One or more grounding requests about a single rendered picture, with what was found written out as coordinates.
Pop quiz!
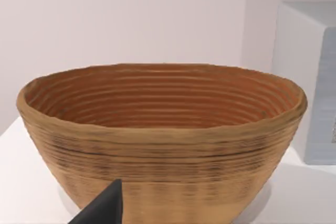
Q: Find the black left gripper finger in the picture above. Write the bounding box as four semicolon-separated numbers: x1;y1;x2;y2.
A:
68;178;123;224

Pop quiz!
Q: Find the brown woven basket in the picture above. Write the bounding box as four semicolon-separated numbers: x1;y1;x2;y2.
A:
16;62;308;224

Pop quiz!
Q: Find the light blue rack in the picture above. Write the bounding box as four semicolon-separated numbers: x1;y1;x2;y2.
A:
272;0;336;165

